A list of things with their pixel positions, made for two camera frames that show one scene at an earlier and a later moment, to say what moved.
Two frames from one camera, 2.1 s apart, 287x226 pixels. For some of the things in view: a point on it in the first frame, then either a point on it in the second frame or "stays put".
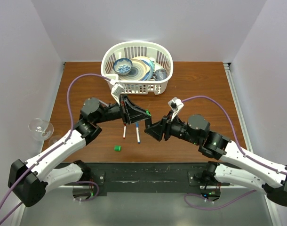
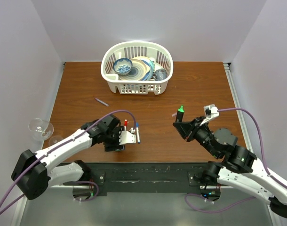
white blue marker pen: (138, 135) stays put
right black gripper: (163, 126) to (187, 129)
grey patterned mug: (160, 75) stays put
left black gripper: (136, 113) to (115, 145)
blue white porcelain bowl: (123, 66) stays put
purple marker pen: (104, 103) stays put
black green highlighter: (148, 120) to (180, 114)
